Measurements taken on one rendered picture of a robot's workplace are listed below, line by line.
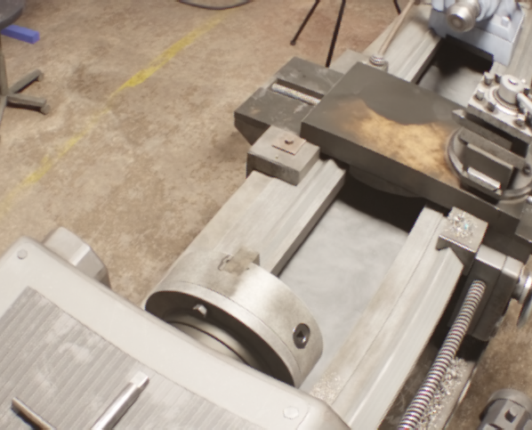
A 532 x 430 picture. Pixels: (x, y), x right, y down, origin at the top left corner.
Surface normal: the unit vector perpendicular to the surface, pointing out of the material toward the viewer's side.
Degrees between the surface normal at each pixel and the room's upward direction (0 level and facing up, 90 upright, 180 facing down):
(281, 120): 0
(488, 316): 90
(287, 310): 37
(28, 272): 0
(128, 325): 0
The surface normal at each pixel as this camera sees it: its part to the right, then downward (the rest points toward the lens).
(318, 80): 0.06, -0.69
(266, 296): 0.36, -0.52
